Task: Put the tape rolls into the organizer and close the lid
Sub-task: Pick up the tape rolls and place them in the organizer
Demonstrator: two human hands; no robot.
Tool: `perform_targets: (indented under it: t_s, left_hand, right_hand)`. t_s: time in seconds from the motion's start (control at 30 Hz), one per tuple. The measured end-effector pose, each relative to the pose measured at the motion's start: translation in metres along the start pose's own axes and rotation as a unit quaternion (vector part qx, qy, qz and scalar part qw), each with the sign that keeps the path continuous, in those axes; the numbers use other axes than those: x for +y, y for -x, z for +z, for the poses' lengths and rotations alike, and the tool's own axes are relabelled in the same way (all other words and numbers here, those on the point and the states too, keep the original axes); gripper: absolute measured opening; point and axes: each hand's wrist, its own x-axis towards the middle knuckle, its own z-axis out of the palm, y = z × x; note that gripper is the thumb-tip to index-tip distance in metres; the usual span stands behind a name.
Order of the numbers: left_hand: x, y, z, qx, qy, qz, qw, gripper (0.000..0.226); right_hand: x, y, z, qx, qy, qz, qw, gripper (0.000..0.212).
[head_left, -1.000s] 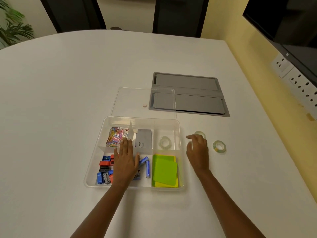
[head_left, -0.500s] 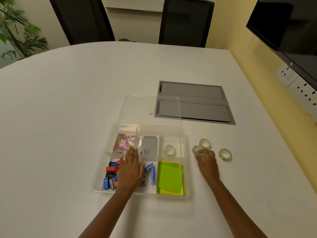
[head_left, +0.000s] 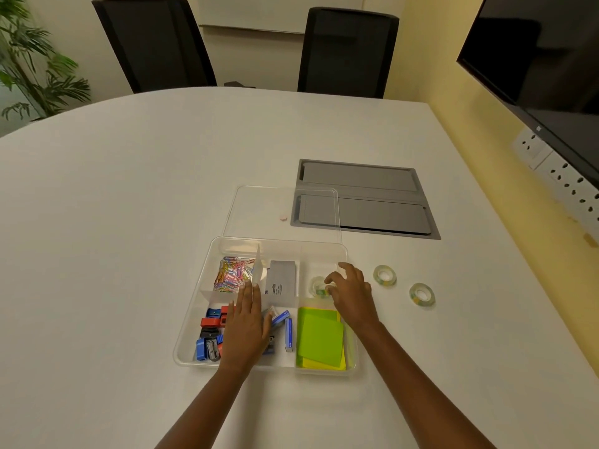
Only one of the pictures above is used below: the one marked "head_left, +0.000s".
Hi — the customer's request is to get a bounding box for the narrow black mesh office chair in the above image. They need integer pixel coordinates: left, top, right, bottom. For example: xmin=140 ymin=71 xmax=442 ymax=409
xmin=298 ymin=7 xmax=400 ymax=99

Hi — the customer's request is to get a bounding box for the wide black mesh office chair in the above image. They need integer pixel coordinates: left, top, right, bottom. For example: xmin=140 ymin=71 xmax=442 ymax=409
xmin=92 ymin=0 xmax=256 ymax=94

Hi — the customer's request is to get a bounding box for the green sticky note pad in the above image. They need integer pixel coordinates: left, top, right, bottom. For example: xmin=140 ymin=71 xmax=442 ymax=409
xmin=298 ymin=307 xmax=345 ymax=368

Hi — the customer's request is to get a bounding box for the grey table cable hatch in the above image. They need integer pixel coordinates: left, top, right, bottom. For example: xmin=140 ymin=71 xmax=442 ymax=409
xmin=290 ymin=158 xmax=442 ymax=241

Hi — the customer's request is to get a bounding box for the green potted palm plant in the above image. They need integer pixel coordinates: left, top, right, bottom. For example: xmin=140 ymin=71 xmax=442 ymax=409
xmin=0 ymin=0 xmax=92 ymax=122

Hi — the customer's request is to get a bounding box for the person's left hand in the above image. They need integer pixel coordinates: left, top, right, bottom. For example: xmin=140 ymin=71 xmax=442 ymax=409
xmin=218 ymin=280 xmax=273 ymax=370

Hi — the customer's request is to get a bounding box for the white wall board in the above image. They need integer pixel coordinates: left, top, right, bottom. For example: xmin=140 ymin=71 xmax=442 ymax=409
xmin=196 ymin=0 xmax=366 ymax=35

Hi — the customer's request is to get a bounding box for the yellow sticky note pad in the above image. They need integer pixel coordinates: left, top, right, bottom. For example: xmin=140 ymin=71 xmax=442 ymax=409
xmin=295 ymin=309 xmax=347 ymax=372

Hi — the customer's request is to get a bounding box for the person's right forearm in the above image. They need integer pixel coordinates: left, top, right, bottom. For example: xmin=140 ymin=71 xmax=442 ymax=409
xmin=357 ymin=321 xmax=498 ymax=449

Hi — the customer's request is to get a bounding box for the clear plastic tray lid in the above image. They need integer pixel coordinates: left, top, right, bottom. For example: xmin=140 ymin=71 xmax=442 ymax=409
xmin=223 ymin=184 xmax=343 ymax=244

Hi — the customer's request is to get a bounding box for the white wall socket strip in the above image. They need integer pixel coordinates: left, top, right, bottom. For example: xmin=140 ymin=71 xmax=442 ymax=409
xmin=535 ymin=151 xmax=599 ymax=242

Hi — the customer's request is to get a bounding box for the pile of colourful pencil sharpeners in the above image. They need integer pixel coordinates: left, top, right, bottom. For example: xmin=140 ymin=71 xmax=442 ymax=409
xmin=194 ymin=304 xmax=230 ymax=362

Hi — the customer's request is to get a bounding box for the person's right hand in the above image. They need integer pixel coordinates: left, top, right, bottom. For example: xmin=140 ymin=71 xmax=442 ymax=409
xmin=324 ymin=262 xmax=381 ymax=334

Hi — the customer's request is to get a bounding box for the pile of colourful paper clips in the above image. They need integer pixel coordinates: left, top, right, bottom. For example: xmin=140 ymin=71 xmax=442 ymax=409
xmin=213 ymin=256 xmax=256 ymax=293

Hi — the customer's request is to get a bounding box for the black wall monitor screen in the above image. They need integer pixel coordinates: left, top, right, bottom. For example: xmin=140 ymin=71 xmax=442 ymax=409
xmin=457 ymin=0 xmax=599 ymax=188

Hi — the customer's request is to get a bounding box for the person's left forearm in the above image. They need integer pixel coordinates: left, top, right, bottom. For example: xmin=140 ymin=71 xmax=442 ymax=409
xmin=154 ymin=364 xmax=257 ymax=449

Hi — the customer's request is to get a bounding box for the clear plastic organiser tray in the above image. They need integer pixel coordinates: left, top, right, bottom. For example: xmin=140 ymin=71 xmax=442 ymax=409
xmin=173 ymin=235 xmax=359 ymax=376

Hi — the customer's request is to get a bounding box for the grey staples box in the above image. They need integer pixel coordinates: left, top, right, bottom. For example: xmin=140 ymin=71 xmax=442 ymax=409
xmin=264 ymin=260 xmax=299 ymax=298

